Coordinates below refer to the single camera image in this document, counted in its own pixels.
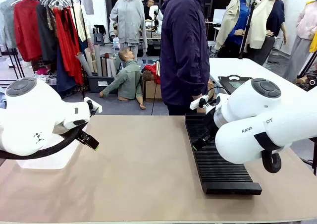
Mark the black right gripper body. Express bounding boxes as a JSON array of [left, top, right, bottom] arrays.
[[203, 107, 220, 137]]

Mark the black slotted PCB rack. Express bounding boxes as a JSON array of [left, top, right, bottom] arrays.
[[185, 113, 263, 195]]

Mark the clear plastic box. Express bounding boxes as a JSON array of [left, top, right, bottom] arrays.
[[16, 126, 87, 170]]

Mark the grey storage bin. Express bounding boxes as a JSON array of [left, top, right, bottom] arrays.
[[87, 75, 117, 94]]

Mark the white table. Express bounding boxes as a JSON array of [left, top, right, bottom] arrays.
[[209, 57, 308, 97]]

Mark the brown cardboard box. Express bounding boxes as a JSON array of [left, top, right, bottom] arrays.
[[144, 79, 163, 101]]

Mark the navy garment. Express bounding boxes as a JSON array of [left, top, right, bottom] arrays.
[[55, 45, 78, 94]]

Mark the grey paper roll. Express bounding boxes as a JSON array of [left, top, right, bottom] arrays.
[[75, 52, 93, 77]]

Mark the person in purple jacket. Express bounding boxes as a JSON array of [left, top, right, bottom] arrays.
[[160, 0, 211, 116]]

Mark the beige paper roll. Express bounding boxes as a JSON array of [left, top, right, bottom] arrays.
[[84, 47, 97, 74]]

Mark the red dress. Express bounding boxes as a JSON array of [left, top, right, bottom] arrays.
[[53, 7, 84, 85]]

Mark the blue cloth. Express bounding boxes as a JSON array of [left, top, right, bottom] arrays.
[[0, 86, 7, 110]]

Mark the mannequin in beige coat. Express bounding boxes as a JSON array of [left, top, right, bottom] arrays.
[[213, 0, 259, 59]]

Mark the white board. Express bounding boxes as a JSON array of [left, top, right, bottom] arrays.
[[212, 8, 227, 24]]

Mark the black jacket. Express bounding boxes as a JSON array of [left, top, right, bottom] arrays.
[[36, 2, 59, 64]]

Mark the black tripod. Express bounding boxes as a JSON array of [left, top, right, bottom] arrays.
[[298, 136, 317, 176]]

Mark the mannequin in cream navy top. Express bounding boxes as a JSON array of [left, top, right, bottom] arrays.
[[247, 0, 289, 65]]

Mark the black handbag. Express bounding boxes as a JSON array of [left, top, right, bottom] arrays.
[[92, 24, 107, 36]]

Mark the cream garment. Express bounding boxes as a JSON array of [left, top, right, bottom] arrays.
[[71, 2, 92, 43]]

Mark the black clothes rack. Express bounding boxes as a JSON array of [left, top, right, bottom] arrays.
[[0, 0, 86, 100]]

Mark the mannequin in pink sweater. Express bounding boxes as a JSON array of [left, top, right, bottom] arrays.
[[283, 0, 317, 83]]

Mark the seated person in black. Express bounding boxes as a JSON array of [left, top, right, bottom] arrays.
[[143, 0, 164, 28]]

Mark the mannequin in grey hoodie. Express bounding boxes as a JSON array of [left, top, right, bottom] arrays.
[[109, 0, 149, 59]]

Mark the red shirt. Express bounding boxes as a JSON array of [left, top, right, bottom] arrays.
[[13, 0, 43, 62]]

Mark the yellow garment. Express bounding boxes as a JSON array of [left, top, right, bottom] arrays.
[[309, 30, 317, 54]]

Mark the light grey shirt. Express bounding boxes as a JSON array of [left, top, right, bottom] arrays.
[[0, 0, 18, 50]]

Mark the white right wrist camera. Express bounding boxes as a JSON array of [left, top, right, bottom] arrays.
[[190, 94, 216, 112]]

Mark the black camera stand pole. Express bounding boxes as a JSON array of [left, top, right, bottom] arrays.
[[238, 0, 259, 60]]

